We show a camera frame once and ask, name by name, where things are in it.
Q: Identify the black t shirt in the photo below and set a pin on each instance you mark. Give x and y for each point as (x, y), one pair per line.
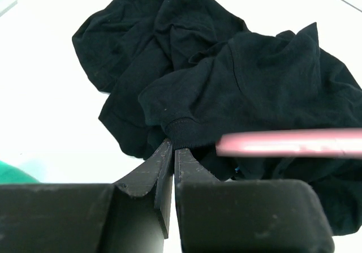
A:
(190, 71)

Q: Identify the green tank top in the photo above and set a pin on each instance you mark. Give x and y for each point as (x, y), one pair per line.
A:
(13, 175)

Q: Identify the pink hanger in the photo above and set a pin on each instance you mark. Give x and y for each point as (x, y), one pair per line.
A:
(339, 142)

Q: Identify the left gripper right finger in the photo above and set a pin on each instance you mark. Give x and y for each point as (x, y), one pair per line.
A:
(281, 215)

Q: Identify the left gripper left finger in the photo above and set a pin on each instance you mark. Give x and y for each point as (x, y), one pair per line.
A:
(129, 215)

